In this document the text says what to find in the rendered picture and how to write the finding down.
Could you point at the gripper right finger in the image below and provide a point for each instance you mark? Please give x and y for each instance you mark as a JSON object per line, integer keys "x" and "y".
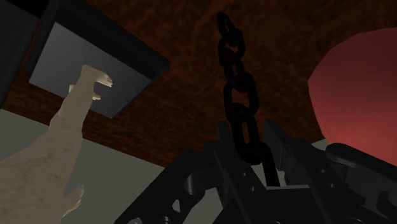
{"x": 310, "y": 167}

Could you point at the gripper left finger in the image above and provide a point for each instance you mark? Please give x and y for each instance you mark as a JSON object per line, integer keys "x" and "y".
{"x": 192, "y": 183}

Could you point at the red rounded object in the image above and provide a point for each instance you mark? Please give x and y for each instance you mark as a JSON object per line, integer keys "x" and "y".
{"x": 356, "y": 90}

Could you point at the beige dinosaur figure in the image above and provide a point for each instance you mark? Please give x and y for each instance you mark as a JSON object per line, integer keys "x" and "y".
{"x": 52, "y": 149}

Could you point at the black framed grey window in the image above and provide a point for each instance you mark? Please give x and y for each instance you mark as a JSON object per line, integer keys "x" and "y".
{"x": 93, "y": 62}

